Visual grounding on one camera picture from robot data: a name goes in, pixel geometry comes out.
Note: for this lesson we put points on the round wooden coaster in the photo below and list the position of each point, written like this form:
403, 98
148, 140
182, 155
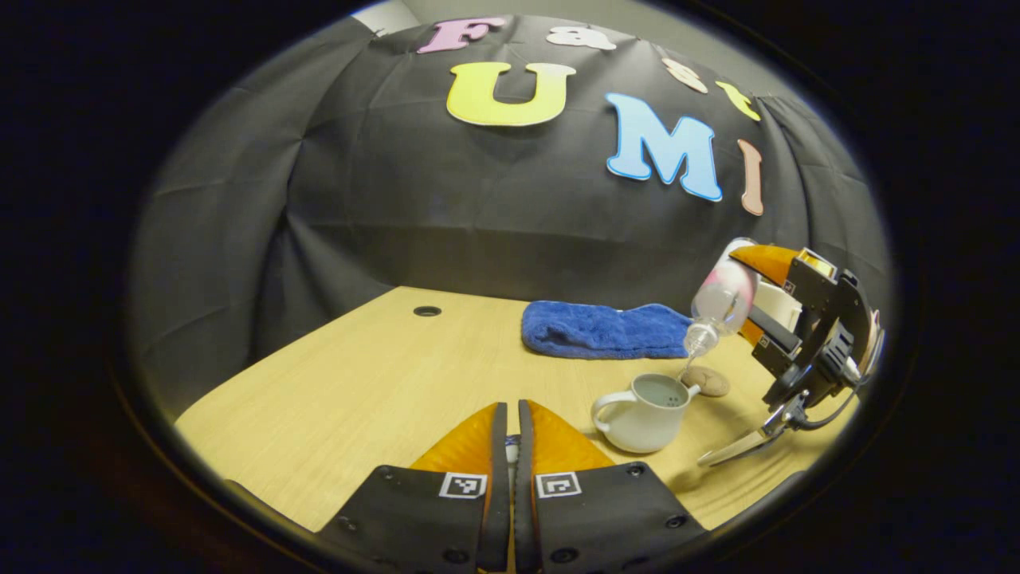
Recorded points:
711, 383

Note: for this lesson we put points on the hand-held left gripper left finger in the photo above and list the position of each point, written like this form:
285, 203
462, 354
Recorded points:
498, 494

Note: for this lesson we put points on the clear water bottle pink label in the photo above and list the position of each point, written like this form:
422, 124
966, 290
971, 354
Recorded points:
725, 295

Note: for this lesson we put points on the blue towel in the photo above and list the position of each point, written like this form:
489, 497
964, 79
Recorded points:
598, 331

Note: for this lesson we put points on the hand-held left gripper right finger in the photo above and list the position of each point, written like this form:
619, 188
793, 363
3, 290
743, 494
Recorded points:
524, 494

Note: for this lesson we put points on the black backdrop cloth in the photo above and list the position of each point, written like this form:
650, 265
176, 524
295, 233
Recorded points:
446, 207

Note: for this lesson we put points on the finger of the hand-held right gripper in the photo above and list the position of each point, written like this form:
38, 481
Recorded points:
777, 331
765, 259

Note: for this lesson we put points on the white ceramic teacup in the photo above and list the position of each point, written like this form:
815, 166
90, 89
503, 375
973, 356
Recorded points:
641, 422

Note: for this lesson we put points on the white toaster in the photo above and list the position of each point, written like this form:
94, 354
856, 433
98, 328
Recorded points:
777, 307

